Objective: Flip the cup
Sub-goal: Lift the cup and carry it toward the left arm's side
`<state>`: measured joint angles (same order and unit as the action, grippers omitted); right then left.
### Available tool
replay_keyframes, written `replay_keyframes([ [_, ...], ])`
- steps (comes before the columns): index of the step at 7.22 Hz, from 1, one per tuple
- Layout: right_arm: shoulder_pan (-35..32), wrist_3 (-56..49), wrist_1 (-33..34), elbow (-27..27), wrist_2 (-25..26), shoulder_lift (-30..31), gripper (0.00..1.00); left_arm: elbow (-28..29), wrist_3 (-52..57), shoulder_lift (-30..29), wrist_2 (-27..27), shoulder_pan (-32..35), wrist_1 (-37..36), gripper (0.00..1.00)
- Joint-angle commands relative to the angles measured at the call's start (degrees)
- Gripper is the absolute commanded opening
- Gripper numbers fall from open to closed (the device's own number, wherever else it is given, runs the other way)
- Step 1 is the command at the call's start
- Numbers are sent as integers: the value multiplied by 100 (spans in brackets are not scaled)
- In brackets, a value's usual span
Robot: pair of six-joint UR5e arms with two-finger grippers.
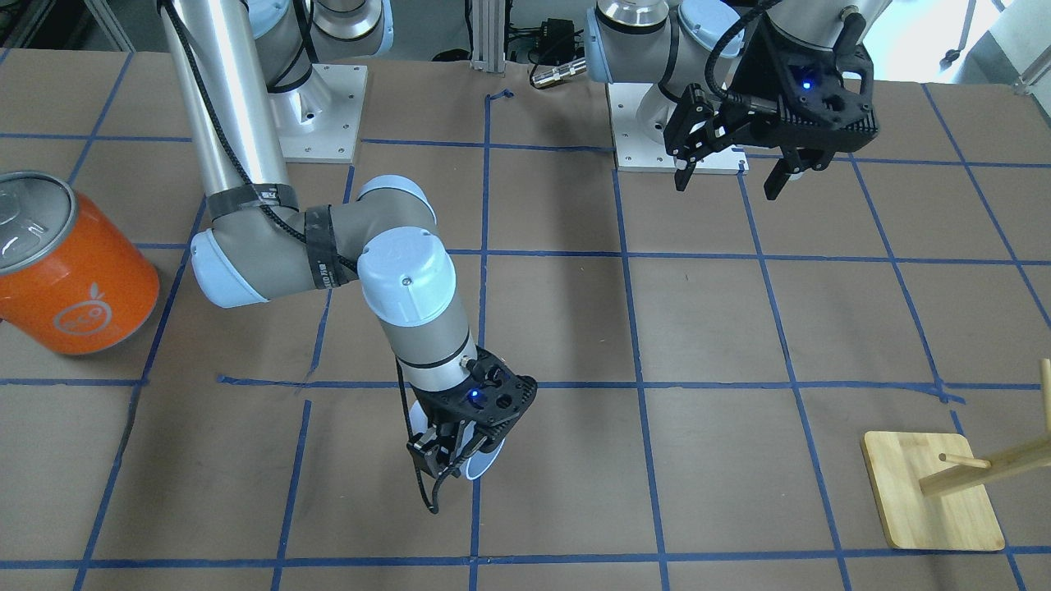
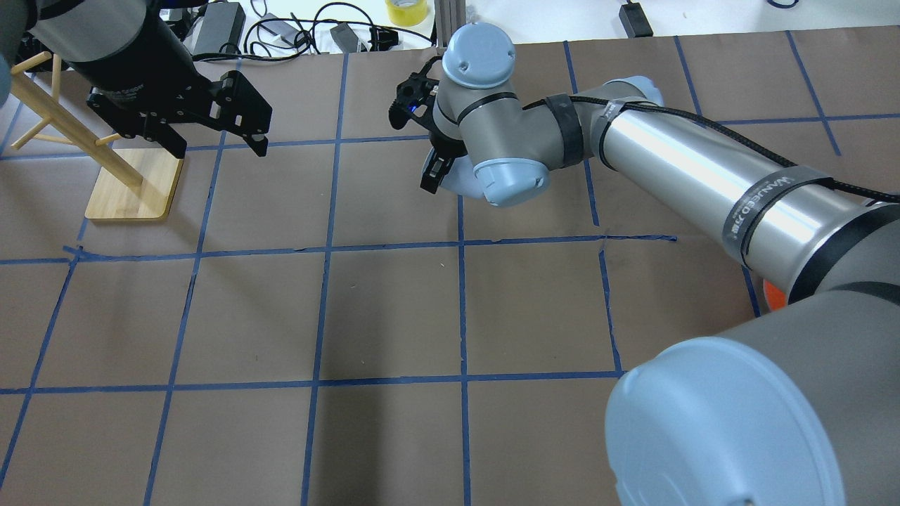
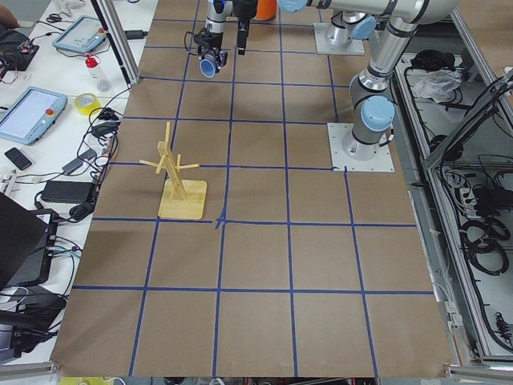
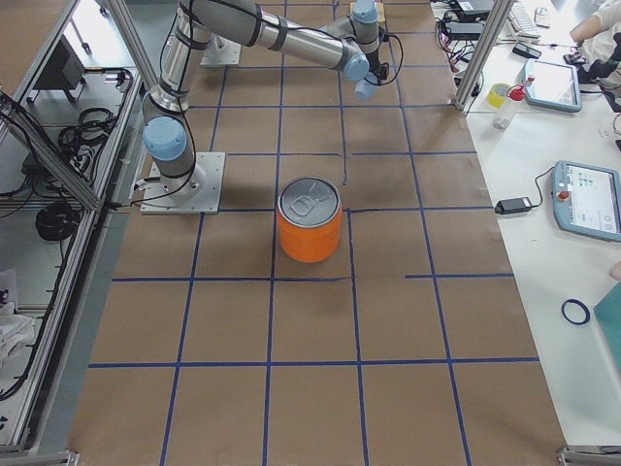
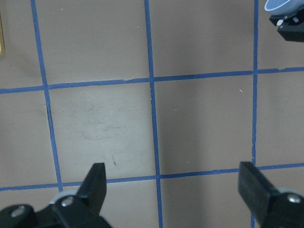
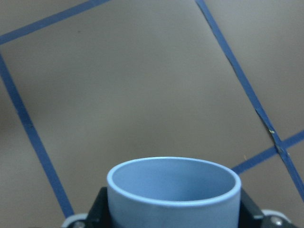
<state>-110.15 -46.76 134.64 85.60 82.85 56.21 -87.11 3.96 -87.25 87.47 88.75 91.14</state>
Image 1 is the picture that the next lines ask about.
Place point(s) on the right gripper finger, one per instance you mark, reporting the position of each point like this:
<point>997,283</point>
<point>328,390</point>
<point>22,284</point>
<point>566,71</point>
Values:
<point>437,447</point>
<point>478,448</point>

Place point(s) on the silver metal connector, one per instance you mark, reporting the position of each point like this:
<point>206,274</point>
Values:
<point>559,74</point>

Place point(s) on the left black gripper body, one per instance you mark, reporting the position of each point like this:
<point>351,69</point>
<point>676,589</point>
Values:
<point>752,72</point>

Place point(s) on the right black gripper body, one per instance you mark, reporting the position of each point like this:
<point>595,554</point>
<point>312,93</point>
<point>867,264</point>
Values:
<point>429,451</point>

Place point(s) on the light blue plastic cup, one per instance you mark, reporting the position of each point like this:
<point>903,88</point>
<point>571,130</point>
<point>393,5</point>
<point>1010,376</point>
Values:
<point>420,423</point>

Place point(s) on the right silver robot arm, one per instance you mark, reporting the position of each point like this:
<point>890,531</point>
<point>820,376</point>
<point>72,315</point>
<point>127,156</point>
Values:
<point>251,69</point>

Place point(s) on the wooden cup rack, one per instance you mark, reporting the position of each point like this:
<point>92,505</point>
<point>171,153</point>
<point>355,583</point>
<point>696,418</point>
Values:
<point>930,488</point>

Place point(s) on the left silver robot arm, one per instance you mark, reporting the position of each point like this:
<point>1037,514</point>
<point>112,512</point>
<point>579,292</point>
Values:
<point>693,42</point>

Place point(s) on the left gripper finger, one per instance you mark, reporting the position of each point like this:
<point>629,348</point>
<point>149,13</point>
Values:
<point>789,165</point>
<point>692,133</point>

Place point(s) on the orange can with silver lid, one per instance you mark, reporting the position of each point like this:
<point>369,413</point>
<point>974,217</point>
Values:
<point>70,279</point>

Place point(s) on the aluminium frame post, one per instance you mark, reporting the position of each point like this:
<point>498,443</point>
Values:
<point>487,29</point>

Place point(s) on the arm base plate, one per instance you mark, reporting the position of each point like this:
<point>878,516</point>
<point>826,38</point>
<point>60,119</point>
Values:
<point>638,113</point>
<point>319,121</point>

